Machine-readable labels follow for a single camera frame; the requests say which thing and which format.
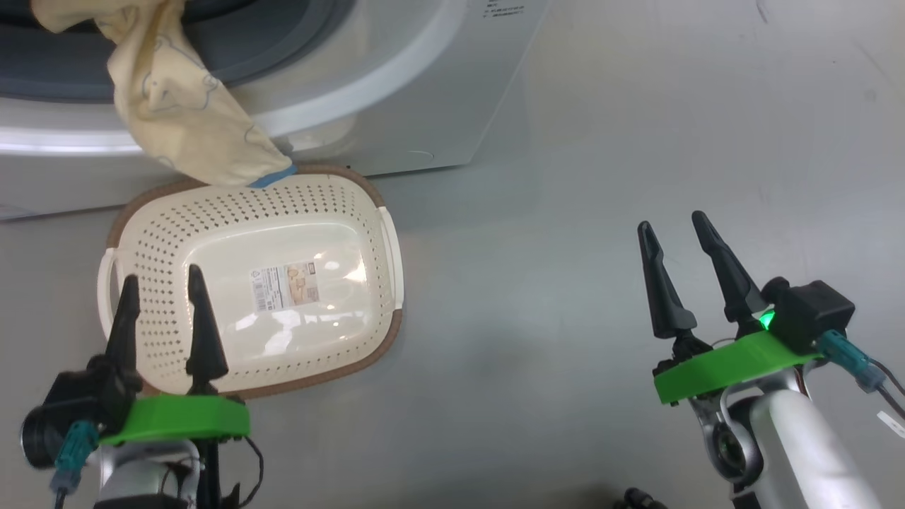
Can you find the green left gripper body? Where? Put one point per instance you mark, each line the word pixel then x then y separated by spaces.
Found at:
pixel 184 417

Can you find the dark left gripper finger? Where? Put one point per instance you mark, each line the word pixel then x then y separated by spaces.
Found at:
pixel 205 339
pixel 127 339

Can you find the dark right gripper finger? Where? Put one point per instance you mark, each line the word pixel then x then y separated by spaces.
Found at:
pixel 735 290
pixel 668 304

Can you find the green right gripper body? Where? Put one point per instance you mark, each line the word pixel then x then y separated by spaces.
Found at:
pixel 728 364

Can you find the cream printed garment blue trim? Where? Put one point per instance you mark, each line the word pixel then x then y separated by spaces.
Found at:
pixel 184 120

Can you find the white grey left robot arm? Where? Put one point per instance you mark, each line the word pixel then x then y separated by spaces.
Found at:
pixel 134 474

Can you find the white front-load washing machine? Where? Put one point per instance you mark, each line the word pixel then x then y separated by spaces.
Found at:
pixel 424 106

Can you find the white basket label sticker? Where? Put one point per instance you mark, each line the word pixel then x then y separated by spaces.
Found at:
pixel 283 286

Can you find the cream perforated laundry basket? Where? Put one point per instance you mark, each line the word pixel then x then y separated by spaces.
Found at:
pixel 212 233

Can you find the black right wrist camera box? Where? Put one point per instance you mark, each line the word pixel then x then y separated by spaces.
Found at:
pixel 813 314

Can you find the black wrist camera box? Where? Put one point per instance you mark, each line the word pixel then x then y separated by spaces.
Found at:
pixel 813 314
pixel 63 410

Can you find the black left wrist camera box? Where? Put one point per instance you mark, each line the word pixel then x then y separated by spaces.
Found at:
pixel 63 410

